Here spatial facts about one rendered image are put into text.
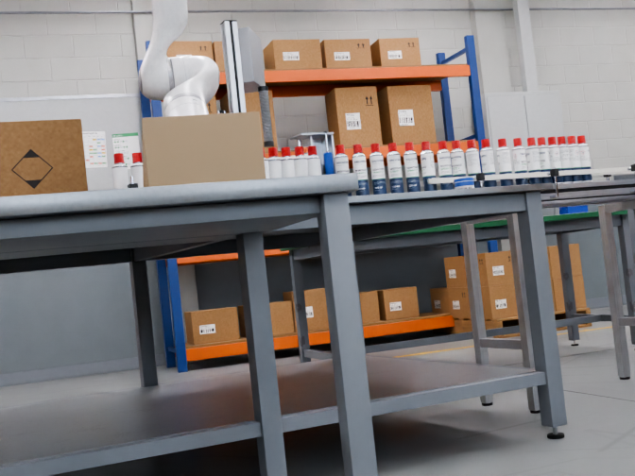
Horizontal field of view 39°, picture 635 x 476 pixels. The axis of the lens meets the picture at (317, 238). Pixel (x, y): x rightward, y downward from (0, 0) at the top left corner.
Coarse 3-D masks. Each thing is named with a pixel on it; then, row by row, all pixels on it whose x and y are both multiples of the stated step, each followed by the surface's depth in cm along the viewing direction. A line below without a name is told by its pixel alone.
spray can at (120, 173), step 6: (114, 156) 298; (120, 156) 298; (114, 162) 298; (120, 162) 298; (114, 168) 297; (120, 168) 297; (126, 168) 298; (114, 174) 297; (120, 174) 297; (126, 174) 298; (114, 180) 297; (120, 180) 297; (126, 180) 298; (114, 186) 298; (120, 186) 297; (126, 186) 297
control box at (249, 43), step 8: (240, 32) 304; (248, 32) 304; (240, 40) 304; (248, 40) 303; (256, 40) 313; (240, 48) 304; (248, 48) 303; (256, 48) 311; (240, 56) 304; (248, 56) 303; (256, 56) 310; (248, 64) 303; (256, 64) 309; (248, 72) 303; (256, 72) 307; (264, 72) 319; (248, 80) 303; (256, 80) 306; (264, 80) 318; (248, 88) 312; (256, 88) 314
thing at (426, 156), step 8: (424, 144) 349; (424, 152) 348; (432, 152) 349; (424, 160) 348; (432, 160) 348; (424, 168) 348; (432, 168) 348; (424, 176) 348; (432, 176) 347; (424, 184) 348; (432, 184) 347
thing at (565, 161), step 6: (558, 138) 378; (564, 138) 378; (558, 144) 378; (564, 144) 377; (564, 150) 376; (564, 156) 376; (564, 162) 376; (570, 162) 377; (564, 168) 376; (570, 168) 376; (564, 180) 376; (570, 180) 376
